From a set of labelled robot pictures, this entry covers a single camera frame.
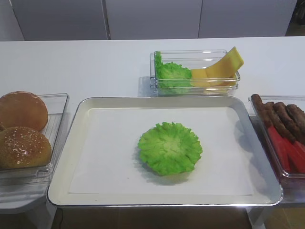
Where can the upright yellow cheese slice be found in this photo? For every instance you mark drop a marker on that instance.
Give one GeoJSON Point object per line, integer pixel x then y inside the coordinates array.
{"type": "Point", "coordinates": [227, 66]}

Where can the sesame seed bun top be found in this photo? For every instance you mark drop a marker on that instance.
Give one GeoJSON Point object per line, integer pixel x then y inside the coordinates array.
{"type": "Point", "coordinates": [23, 147]}

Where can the clear plastic bun container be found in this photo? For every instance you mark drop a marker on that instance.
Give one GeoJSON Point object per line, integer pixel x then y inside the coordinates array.
{"type": "Point", "coordinates": [55, 132]}

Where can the green lettuce leaf on tray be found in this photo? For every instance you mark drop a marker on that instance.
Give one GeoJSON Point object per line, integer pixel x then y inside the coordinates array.
{"type": "Point", "coordinates": [170, 149]}

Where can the green lettuce in container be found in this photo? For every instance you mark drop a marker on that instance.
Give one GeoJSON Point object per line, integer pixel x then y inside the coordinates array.
{"type": "Point", "coordinates": [171, 75]}

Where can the rightmost brown meat patty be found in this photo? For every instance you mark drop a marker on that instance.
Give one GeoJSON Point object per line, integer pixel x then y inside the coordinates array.
{"type": "Point", "coordinates": [297, 115]}

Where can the plain brown bun half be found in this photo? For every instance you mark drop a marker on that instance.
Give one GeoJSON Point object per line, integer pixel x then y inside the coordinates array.
{"type": "Point", "coordinates": [22, 108]}

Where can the silver metal baking tray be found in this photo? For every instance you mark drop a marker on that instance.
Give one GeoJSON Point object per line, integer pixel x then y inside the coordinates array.
{"type": "Point", "coordinates": [100, 164]}

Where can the clear patty and tomato container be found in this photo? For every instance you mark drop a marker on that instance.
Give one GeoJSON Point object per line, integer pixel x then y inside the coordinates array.
{"type": "Point", "coordinates": [293, 179]}

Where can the clear lettuce and cheese container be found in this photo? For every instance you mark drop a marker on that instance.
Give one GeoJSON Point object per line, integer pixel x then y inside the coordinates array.
{"type": "Point", "coordinates": [194, 59]}

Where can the brown meat patty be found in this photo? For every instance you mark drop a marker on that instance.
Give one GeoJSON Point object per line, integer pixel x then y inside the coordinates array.
{"type": "Point", "coordinates": [289, 123]}
{"type": "Point", "coordinates": [288, 120]}
{"type": "Point", "coordinates": [270, 117]}
{"type": "Point", "coordinates": [297, 115]}

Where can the leftmost brown meat patty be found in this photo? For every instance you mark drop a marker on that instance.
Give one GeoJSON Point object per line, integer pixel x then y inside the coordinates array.
{"type": "Point", "coordinates": [270, 117]}

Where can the red tomato slice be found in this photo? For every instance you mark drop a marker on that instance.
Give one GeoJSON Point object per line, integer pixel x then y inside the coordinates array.
{"type": "Point", "coordinates": [279, 147]}
{"type": "Point", "coordinates": [296, 152]}

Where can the flat yellow cheese slice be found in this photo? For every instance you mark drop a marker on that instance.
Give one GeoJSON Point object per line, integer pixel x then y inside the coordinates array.
{"type": "Point", "coordinates": [201, 79]}

